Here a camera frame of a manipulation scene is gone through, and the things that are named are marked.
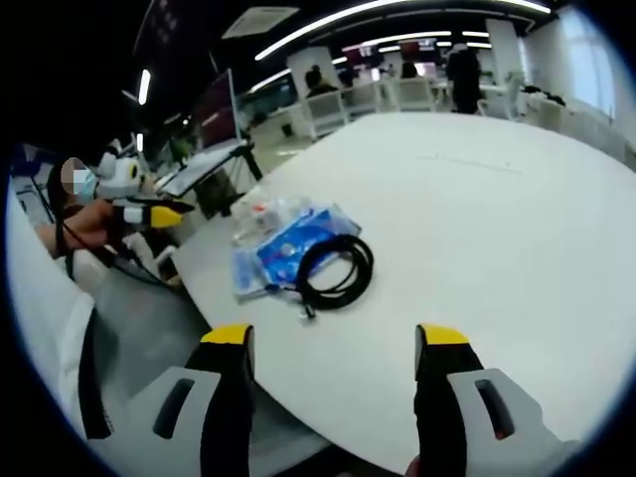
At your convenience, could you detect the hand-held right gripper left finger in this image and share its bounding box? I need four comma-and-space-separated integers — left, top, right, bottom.
93, 322, 257, 477

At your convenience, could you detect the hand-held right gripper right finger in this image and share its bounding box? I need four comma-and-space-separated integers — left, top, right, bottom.
413, 322, 582, 477

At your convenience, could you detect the clear bag of small items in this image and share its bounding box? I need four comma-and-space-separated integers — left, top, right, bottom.
232, 194, 304, 245

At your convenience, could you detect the clear blue-edged packet item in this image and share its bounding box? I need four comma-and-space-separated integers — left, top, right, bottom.
231, 246, 282, 305

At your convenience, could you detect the blue plastic packet item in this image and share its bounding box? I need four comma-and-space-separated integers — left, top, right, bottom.
254, 202, 363, 290

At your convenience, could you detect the black cable item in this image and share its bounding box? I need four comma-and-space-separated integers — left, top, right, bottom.
295, 235, 376, 320

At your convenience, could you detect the white round tabletop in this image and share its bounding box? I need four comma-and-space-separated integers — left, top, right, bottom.
173, 110, 636, 474

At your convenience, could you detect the person's left hand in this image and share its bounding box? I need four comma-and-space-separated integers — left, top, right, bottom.
69, 199, 121, 249

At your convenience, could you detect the person's blue face mask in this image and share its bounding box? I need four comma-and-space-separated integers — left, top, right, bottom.
73, 168, 96, 203

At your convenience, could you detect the tilted white board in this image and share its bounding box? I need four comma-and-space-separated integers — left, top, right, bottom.
157, 142, 244, 198

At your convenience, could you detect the black tripod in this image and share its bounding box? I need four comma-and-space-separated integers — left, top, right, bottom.
224, 140, 264, 212

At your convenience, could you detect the red display screen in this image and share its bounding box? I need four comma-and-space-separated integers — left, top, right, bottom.
194, 68, 239, 151

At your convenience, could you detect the white office chair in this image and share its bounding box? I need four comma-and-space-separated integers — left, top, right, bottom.
475, 86, 523, 123
303, 92, 350, 140
395, 78, 439, 113

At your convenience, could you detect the square ceiling vent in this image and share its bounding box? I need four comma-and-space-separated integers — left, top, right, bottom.
221, 5, 301, 41

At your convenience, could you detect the long ceiling light strip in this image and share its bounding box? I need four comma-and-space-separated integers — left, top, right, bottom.
253, 0, 554, 63

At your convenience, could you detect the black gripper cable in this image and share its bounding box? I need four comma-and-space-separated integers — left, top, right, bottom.
53, 218, 175, 290

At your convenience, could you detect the black shoulder strap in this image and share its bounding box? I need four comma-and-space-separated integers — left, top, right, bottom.
78, 312, 114, 441

